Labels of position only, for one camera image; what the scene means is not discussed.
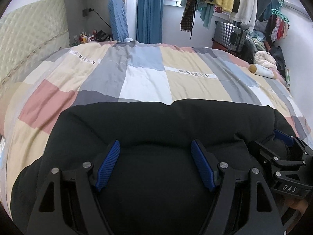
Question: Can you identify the cream quilted headboard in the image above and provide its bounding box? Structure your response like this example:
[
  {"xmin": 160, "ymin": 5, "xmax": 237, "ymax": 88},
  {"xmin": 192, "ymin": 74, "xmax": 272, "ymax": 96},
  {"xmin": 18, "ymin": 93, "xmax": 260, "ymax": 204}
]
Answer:
[{"xmin": 1, "ymin": 0, "xmax": 69, "ymax": 90}]

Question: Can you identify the blue curtain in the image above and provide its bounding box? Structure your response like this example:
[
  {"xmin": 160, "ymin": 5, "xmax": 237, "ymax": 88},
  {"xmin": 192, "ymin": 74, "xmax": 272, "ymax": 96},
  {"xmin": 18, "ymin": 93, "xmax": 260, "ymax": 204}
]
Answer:
[{"xmin": 136, "ymin": 0, "xmax": 163, "ymax": 44}]

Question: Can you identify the patchwork plaid bed quilt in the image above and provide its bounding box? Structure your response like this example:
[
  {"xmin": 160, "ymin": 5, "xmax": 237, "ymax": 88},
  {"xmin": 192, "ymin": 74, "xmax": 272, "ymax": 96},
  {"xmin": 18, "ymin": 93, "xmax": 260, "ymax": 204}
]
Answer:
[{"xmin": 1, "ymin": 41, "xmax": 312, "ymax": 203}]

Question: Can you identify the teal sock hanger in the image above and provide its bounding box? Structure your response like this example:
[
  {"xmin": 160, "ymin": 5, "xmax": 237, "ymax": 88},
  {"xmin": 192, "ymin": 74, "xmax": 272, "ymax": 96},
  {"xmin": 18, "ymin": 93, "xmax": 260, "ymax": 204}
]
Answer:
[{"xmin": 271, "ymin": 2, "xmax": 290, "ymax": 23}]

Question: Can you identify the silver ribbed suitcase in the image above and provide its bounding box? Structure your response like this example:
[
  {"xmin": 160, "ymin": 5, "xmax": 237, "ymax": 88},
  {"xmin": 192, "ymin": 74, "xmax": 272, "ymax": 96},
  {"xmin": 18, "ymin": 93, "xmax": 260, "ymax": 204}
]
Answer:
[{"xmin": 212, "ymin": 21, "xmax": 247, "ymax": 53}]

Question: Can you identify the person's right hand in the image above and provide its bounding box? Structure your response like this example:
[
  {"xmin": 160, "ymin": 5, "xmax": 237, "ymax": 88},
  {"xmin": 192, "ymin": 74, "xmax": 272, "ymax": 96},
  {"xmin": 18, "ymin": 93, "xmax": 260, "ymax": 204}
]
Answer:
[{"xmin": 285, "ymin": 198, "xmax": 309, "ymax": 215}]

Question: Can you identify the cream fluffy clothes bundle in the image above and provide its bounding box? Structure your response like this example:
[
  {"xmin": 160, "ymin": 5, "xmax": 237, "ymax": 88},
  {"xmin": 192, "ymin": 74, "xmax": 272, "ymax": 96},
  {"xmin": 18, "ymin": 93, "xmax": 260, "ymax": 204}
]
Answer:
[{"xmin": 254, "ymin": 51, "xmax": 277, "ymax": 70}]

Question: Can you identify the black large garment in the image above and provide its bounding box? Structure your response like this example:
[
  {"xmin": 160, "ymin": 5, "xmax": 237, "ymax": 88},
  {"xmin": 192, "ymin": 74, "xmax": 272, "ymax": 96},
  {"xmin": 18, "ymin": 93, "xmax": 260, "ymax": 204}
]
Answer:
[{"xmin": 11, "ymin": 100, "xmax": 294, "ymax": 234}]

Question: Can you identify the blue covered chair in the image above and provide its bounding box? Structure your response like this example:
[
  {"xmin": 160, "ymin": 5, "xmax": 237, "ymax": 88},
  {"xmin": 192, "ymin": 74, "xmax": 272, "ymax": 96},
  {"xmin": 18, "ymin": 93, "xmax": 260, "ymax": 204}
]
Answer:
[{"xmin": 108, "ymin": 0, "xmax": 129, "ymax": 42}]

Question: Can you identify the white hanging hoodie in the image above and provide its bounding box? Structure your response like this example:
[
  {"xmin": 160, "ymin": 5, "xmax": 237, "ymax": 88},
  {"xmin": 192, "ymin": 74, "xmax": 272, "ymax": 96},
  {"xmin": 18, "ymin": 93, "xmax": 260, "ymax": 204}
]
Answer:
[{"xmin": 230, "ymin": 0, "xmax": 258, "ymax": 32}]

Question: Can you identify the white rolled paper tube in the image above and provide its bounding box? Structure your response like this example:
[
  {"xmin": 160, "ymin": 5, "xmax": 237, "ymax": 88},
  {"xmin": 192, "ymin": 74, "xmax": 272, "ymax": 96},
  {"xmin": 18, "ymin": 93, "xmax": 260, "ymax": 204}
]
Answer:
[{"xmin": 249, "ymin": 64, "xmax": 276, "ymax": 79}]

